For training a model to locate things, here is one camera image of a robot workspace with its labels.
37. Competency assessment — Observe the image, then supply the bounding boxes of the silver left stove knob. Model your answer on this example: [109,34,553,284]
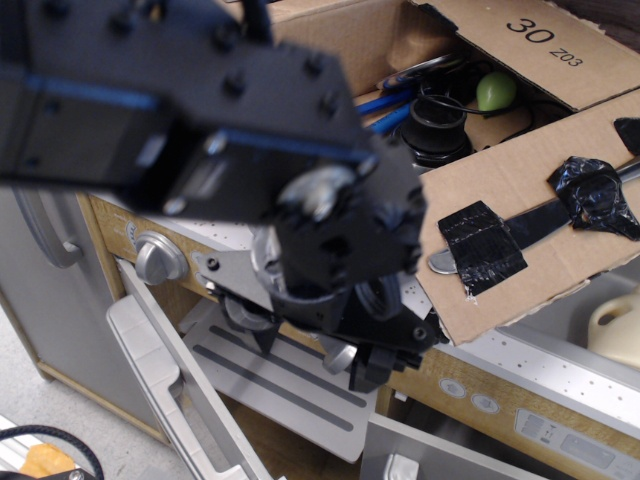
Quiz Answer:
[135,231,190,285]

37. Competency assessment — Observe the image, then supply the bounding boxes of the white oven rack tray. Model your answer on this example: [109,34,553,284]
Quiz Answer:
[178,300,377,463]

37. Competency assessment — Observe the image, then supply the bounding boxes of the black cable loop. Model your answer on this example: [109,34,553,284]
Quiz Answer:
[0,424,105,480]

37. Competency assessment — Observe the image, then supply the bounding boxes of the silver knife taped on flap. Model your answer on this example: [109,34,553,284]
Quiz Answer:
[427,158,639,277]

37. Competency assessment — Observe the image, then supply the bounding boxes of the silver toy sink basin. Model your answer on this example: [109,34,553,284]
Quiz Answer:
[494,264,640,396]

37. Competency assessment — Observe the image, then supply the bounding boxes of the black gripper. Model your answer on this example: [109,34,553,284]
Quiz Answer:
[199,139,433,393]

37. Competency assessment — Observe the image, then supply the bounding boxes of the green pear toy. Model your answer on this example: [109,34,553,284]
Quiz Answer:
[476,72,517,112]

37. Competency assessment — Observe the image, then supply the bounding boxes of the orange chip snack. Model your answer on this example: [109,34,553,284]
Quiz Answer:
[19,443,76,478]

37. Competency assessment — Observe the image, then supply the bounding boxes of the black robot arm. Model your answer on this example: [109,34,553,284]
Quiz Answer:
[1,1,434,392]

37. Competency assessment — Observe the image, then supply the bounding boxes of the open grey oven door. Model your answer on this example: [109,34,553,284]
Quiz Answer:
[106,259,271,479]

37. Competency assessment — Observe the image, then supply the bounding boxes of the silver stove knob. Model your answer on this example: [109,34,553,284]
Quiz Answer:
[135,231,190,285]
[323,344,357,375]

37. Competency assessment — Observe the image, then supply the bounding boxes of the grey toy fridge door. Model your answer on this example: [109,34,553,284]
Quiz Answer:
[1,188,156,430]

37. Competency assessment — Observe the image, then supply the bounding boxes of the cream ceramic jug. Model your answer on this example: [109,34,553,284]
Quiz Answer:
[587,288,639,370]

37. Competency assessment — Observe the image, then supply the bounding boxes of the grey dishwasher door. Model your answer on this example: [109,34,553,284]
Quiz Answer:
[360,413,538,480]

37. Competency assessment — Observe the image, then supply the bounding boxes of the silver right stove knob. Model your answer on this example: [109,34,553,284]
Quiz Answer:
[323,344,357,375]

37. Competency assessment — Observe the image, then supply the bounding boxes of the large cardboard box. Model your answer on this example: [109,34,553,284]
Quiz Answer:
[270,1,639,344]

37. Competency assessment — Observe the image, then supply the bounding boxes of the grey fridge door handle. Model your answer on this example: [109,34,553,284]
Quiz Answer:
[14,189,83,270]

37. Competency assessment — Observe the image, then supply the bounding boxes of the wooden toy kitchen unit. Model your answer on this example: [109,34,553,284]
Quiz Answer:
[12,189,639,479]

